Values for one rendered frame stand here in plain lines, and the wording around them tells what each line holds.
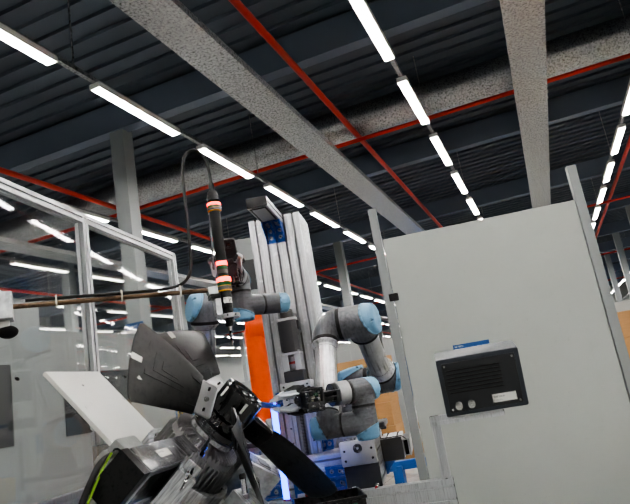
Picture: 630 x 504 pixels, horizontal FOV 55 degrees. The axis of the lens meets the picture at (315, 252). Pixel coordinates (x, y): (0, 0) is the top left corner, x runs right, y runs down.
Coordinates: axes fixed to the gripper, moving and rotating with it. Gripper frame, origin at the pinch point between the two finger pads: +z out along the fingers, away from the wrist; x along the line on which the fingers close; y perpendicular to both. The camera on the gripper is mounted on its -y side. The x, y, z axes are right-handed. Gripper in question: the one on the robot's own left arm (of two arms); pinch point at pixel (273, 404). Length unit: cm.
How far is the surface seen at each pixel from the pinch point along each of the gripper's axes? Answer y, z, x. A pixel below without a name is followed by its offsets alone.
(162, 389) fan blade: 22.5, 37.2, -10.9
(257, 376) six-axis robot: -385, -137, 17
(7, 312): 2, 70, -35
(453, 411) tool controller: 15, -56, 10
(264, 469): 5.6, 7.1, 16.9
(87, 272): -78, 42, -54
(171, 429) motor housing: 10.3, 33.3, 0.6
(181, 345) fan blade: -7.3, 24.5, -21.0
